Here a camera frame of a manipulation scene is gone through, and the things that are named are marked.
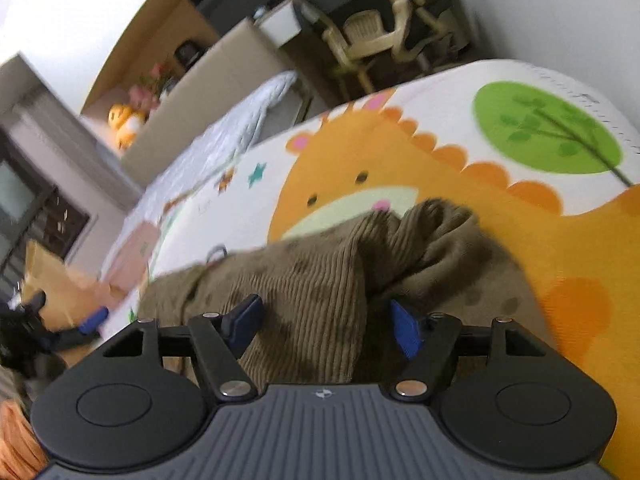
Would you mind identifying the dark framed window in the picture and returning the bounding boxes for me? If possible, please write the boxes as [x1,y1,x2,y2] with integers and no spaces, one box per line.
[0,129,92,306]

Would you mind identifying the white side table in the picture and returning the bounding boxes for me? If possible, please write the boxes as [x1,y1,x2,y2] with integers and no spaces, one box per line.
[254,0,307,50]

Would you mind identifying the brown corduroy pants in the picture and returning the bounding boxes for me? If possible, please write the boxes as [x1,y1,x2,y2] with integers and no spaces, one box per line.
[137,199,557,386]

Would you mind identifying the brown cardboard box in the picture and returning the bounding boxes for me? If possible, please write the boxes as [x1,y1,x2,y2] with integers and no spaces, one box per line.
[23,239,128,333]

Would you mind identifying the yellow plush toy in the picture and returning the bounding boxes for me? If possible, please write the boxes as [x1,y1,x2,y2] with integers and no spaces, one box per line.
[107,104,147,152]

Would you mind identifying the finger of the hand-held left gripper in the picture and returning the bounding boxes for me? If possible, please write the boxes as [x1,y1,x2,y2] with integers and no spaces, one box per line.
[22,291,47,319]
[42,306,110,352]

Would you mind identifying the beige plastic chair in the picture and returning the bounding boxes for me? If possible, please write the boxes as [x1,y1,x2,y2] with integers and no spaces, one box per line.
[414,0,473,63]
[273,0,437,88]

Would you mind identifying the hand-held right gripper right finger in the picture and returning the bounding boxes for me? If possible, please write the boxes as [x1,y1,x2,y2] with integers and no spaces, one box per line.
[390,299,549,402]

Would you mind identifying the cartoon dinosaur printed blanket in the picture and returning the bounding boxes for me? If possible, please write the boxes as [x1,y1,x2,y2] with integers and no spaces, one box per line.
[100,59,640,480]

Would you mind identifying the pink plush toy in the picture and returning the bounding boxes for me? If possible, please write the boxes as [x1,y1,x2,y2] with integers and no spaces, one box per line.
[128,62,174,112]

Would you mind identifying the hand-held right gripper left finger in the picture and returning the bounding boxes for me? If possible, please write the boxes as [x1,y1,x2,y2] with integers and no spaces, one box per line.
[102,294,264,404]

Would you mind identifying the white quilted blanket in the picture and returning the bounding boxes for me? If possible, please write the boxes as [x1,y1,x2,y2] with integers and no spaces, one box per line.
[144,71,299,197]

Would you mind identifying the beige bed headboard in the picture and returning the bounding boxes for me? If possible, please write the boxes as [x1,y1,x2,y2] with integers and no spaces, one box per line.
[120,17,328,190]

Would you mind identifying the orange cloth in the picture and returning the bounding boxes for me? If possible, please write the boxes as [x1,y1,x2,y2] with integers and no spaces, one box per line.
[0,400,49,480]

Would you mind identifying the small black object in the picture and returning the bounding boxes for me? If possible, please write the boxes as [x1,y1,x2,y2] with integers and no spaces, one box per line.
[172,40,209,69]

